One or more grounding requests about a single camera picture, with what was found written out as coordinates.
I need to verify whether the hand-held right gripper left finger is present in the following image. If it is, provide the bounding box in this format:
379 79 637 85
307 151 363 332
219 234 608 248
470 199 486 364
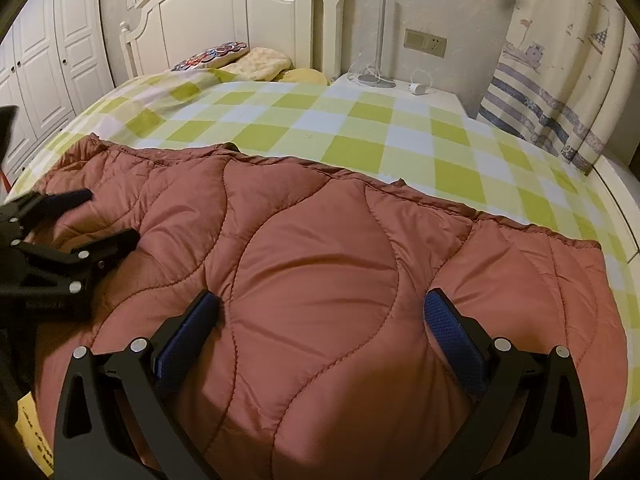
52 290 221 480

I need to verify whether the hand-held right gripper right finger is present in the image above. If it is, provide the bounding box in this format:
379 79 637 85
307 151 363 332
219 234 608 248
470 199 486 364
424 287 591 480

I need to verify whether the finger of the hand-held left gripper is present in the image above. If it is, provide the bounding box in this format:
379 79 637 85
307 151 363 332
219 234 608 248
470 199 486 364
10 227 141 297
0 189 95 237

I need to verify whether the red-brown quilted jacket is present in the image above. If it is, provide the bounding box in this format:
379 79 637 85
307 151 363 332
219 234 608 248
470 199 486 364
27 132 631 480

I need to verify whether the yellow paper tag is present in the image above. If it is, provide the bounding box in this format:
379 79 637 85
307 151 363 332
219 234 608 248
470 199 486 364
17 394 55 478

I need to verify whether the white wardrobe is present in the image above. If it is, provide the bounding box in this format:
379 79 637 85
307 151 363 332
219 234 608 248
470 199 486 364
0 0 113 176

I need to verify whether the colourful patterned pillow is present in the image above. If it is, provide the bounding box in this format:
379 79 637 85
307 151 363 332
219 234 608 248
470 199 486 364
170 41 249 73

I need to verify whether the white nightstand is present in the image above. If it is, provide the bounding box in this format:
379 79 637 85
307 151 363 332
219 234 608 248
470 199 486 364
327 72 468 121

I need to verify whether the green white checked plastic sheet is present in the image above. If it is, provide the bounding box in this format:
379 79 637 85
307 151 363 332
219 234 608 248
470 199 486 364
7 66 640 361

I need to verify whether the white wooden bed headboard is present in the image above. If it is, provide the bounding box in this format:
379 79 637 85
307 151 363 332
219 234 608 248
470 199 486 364
119 0 346 81

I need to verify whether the pale yellow pillow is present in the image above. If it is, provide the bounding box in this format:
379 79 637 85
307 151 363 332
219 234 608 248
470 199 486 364
220 47 293 82

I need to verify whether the slim grey desk lamp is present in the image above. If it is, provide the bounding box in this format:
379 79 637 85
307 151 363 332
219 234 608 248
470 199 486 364
356 0 397 88

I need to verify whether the yellow plush cushion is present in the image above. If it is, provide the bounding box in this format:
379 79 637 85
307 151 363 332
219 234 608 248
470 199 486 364
276 67 328 87

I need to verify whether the cream boat-print curtain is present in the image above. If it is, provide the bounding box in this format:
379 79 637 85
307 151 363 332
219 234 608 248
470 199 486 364
477 0 640 176

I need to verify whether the white charger with cable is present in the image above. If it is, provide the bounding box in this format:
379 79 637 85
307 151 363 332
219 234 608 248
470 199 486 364
409 67 438 95

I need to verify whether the beige wall socket panel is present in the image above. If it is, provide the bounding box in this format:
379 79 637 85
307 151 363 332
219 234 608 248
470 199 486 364
404 29 447 57

